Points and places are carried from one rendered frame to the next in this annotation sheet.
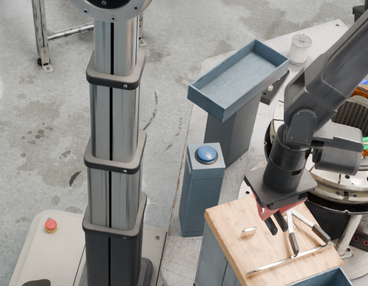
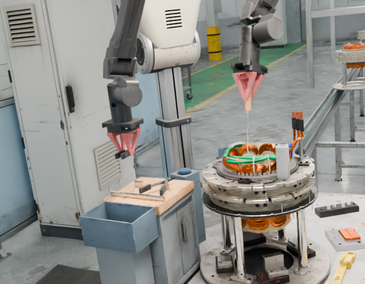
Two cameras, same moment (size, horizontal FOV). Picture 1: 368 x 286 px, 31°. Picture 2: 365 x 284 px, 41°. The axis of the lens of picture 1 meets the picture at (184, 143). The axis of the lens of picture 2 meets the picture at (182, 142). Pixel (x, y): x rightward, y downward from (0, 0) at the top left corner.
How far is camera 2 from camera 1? 1.49 m
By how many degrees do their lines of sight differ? 59
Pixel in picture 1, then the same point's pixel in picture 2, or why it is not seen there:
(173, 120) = not seen: outside the picture
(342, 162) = (119, 92)
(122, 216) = not seen: hidden behind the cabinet
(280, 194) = (111, 123)
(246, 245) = (132, 189)
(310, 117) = (106, 61)
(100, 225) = not seen: hidden behind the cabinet
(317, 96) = (108, 49)
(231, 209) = (150, 179)
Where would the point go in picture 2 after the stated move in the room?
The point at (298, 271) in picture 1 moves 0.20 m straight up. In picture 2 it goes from (133, 201) to (123, 131)
